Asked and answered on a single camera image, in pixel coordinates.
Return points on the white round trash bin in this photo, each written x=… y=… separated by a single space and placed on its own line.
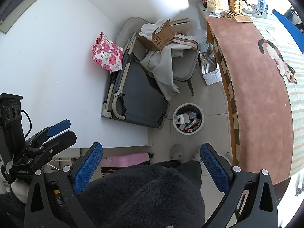
x=187 y=134

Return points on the pink floral bag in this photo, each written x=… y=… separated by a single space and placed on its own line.
x=108 y=54

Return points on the blue chair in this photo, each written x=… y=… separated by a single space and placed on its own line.
x=287 y=23

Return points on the brown paper envelope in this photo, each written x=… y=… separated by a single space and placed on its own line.
x=242 y=18

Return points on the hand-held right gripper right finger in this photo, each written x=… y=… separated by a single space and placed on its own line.
x=213 y=168

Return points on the person's dark fleece clothing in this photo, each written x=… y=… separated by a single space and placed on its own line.
x=142 y=199

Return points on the striped tablecloth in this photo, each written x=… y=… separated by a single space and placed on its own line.
x=298 y=99

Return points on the beige striped garment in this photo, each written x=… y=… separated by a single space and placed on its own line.
x=184 y=43

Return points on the white folded paper box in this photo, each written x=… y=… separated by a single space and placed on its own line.
x=212 y=77

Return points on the grey chair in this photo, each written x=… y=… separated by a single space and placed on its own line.
x=185 y=64

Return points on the grey fluffy slipper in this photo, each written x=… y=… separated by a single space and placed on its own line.
x=197 y=154
x=177 y=150

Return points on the grey framed panel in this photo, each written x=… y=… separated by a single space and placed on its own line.
x=16 y=7

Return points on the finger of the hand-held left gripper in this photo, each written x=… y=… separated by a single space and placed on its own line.
x=64 y=139
x=59 y=127

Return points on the pink case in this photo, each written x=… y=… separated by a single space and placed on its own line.
x=125 y=160

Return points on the grey folding cot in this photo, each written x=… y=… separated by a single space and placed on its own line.
x=140 y=99

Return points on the white cloth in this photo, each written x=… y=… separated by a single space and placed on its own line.
x=163 y=68

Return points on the brown cardboard box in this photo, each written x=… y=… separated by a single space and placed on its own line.
x=161 y=39

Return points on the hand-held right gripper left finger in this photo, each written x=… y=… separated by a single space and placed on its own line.
x=89 y=168

